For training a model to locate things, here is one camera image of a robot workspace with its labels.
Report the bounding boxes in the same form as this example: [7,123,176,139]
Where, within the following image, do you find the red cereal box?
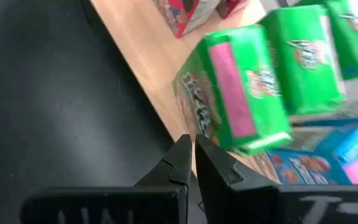
[214,0,251,19]
[152,0,222,40]

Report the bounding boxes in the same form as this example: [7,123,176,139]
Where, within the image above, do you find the wooden shelf board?
[90,0,279,184]

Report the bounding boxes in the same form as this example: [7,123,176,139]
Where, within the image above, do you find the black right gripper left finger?
[22,134,194,224]

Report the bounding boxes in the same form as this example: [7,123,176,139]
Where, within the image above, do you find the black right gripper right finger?
[195,134,358,224]

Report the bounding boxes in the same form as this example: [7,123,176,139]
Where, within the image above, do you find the black table mat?
[0,0,183,224]

